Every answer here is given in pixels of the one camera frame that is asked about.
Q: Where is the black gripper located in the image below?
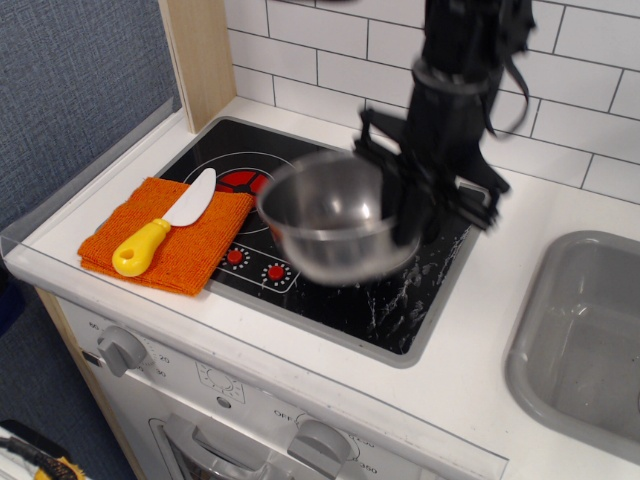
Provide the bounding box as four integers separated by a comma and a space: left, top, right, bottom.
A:
355, 73, 509, 246

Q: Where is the stainless steel bowl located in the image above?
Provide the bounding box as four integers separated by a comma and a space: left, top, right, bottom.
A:
257, 151, 420, 286

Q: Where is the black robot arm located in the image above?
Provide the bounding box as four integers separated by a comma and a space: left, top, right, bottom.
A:
355, 1, 535, 246

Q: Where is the black toy cooktop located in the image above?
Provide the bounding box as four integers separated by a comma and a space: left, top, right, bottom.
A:
161, 117, 479, 368

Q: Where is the grey sink basin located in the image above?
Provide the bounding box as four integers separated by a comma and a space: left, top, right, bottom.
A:
505, 231, 639, 463

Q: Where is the orange folded cloth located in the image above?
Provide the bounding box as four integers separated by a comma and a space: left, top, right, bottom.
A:
78, 177, 254, 296

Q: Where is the grey right oven knob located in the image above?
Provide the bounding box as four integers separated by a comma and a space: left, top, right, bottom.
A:
287, 420, 351, 479

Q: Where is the grey oven knob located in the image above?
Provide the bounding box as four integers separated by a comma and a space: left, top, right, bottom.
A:
97, 326, 147, 378
287, 420, 351, 479

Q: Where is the white toy oven front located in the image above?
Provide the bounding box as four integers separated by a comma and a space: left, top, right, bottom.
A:
60, 301, 507, 479

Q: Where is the grey left oven knob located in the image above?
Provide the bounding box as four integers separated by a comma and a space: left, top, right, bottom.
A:
97, 326, 147, 378

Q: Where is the yellow black object on floor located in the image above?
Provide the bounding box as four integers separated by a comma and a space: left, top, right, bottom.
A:
1, 437, 86, 480

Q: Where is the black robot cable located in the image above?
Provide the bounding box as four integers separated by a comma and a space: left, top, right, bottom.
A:
482, 0, 537, 139

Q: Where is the light wooden side post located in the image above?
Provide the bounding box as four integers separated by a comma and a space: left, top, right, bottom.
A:
158, 0, 237, 134

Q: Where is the yellow handled toy knife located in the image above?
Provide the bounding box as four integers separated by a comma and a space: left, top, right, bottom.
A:
111, 168, 217, 277

